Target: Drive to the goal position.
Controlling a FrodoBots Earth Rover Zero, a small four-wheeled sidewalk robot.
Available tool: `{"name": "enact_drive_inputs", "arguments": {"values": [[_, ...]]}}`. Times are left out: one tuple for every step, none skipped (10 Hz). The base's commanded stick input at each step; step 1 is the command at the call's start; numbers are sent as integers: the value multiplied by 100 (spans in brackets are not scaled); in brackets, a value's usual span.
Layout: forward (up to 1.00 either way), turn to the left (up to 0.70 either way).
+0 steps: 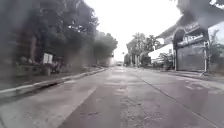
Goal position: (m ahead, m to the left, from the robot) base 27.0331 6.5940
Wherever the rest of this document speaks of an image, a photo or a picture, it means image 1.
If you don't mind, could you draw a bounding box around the group of trees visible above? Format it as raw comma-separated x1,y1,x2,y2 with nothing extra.
123,32,161,68

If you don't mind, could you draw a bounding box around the grey asphalt road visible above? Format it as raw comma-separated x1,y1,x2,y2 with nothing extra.
0,65,224,128

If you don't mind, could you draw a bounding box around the row of trees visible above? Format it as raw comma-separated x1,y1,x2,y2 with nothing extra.
0,0,119,76

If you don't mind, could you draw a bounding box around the white sign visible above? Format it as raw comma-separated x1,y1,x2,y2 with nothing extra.
42,52,54,65

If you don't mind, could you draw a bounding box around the grey pavement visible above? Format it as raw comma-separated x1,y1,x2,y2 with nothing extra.
0,68,101,92
133,66,224,84

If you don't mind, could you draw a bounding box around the building with dark gate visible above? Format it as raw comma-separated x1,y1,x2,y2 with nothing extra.
148,0,224,74

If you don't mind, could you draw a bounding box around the pale concrete kerb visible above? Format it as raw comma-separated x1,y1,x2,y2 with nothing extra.
0,67,108,101

